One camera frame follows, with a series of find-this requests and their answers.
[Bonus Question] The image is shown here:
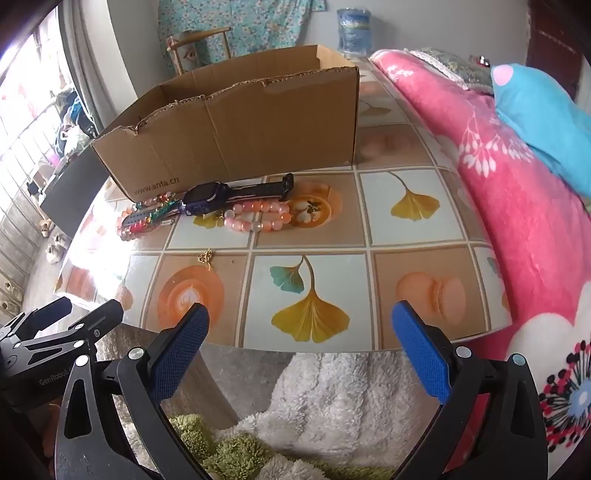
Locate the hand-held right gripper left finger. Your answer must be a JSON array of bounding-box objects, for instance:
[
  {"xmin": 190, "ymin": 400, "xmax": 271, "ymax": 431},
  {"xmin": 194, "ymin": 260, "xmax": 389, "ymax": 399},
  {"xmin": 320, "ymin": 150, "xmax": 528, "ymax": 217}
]
[{"xmin": 54, "ymin": 302, "xmax": 211, "ymax": 480}]

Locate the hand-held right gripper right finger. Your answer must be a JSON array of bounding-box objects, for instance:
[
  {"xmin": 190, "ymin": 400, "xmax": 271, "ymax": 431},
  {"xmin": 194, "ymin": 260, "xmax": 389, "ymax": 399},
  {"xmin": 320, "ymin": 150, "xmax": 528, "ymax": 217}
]
[{"xmin": 392, "ymin": 300, "xmax": 550, "ymax": 480}]

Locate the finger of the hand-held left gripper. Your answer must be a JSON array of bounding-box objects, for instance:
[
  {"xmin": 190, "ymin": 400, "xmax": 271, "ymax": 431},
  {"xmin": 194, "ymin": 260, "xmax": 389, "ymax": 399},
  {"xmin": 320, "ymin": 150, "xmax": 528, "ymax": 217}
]
[
  {"xmin": 0, "ymin": 296, "xmax": 73, "ymax": 344},
  {"xmin": 18, "ymin": 299, "xmax": 125, "ymax": 357}
]

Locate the pink and white bead bracelet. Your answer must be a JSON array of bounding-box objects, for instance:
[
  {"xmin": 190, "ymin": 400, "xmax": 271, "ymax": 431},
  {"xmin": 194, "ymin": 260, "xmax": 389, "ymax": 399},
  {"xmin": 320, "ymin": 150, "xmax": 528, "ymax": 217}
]
[{"xmin": 224, "ymin": 200, "xmax": 293, "ymax": 233}]

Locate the purple smartwatch with black strap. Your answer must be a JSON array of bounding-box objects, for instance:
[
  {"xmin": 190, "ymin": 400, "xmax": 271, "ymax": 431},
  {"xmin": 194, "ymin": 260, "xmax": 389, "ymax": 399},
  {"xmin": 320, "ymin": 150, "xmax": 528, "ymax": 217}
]
[{"xmin": 128, "ymin": 173, "xmax": 295, "ymax": 223}]

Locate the cardboard box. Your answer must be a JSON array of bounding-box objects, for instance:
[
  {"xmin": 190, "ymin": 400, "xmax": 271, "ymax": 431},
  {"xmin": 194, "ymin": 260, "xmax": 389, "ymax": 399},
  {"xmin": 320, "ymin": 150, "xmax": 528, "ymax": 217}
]
[{"xmin": 91, "ymin": 45, "xmax": 360, "ymax": 201}]

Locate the pair of pale shoes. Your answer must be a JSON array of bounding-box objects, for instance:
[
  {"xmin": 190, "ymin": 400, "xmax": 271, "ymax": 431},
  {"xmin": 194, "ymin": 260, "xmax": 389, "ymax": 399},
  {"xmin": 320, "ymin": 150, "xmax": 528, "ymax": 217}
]
[{"xmin": 39, "ymin": 219, "xmax": 70, "ymax": 265}]

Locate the metal window railing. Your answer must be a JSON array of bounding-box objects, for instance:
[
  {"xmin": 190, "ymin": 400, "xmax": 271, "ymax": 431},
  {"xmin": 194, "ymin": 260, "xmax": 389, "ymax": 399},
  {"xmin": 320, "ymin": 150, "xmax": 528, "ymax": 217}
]
[{"xmin": 0, "ymin": 108, "xmax": 70, "ymax": 319}]

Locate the white fluffy robe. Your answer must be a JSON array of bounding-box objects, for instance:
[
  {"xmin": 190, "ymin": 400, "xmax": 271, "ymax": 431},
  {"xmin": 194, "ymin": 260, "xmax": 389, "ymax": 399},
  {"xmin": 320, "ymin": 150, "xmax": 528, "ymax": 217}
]
[{"xmin": 166, "ymin": 353, "xmax": 446, "ymax": 480}]

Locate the dark cabinet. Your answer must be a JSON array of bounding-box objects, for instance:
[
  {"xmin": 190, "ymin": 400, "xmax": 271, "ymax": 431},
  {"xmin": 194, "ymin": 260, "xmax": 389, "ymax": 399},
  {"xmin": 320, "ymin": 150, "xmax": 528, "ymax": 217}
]
[{"xmin": 39, "ymin": 148, "xmax": 112, "ymax": 241}]

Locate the pink floral blanket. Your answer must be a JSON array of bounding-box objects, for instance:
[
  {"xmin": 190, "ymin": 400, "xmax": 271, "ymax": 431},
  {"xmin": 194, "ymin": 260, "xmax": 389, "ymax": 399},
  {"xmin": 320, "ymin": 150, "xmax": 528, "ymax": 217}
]
[{"xmin": 369, "ymin": 48, "xmax": 591, "ymax": 462}]

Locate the pile of clothes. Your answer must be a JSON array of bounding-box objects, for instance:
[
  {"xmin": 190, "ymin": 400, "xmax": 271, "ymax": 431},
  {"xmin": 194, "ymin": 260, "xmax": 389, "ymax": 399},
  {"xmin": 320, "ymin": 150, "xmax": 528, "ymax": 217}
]
[{"xmin": 55, "ymin": 90, "xmax": 93, "ymax": 153}]

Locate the grey curtain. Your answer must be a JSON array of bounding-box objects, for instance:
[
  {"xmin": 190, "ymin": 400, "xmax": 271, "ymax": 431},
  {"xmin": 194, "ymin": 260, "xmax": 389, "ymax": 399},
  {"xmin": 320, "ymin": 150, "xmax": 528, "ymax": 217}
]
[{"xmin": 60, "ymin": 0, "xmax": 139, "ymax": 134}]

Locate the blue plush pillow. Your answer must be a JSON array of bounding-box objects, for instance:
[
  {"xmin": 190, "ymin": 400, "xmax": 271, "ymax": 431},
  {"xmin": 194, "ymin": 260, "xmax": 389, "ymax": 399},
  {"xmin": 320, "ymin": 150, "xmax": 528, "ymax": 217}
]
[{"xmin": 490, "ymin": 64, "xmax": 591, "ymax": 195}]

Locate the grey lace-trimmed pillow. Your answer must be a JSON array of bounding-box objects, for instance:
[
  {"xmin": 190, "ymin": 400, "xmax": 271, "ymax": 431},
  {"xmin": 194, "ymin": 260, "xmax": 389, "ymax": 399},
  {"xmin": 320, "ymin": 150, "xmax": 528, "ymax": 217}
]
[{"xmin": 411, "ymin": 46, "xmax": 495, "ymax": 95}]

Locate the wooden chair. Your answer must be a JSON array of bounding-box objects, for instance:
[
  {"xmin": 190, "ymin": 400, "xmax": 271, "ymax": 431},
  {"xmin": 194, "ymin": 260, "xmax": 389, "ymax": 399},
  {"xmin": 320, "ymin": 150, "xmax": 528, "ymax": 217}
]
[{"xmin": 167, "ymin": 26, "xmax": 233, "ymax": 79}]

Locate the brown door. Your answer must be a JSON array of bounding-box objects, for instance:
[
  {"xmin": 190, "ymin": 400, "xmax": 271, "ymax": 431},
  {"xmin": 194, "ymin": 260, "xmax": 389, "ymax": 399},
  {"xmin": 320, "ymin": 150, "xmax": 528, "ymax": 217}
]
[{"xmin": 526, "ymin": 0, "xmax": 583, "ymax": 97}]

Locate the teal floral wall cloth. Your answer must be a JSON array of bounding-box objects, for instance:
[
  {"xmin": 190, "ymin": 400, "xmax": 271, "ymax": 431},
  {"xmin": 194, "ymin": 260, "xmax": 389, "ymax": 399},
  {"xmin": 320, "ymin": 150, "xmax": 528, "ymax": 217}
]
[{"xmin": 158, "ymin": 0, "xmax": 326, "ymax": 77}]

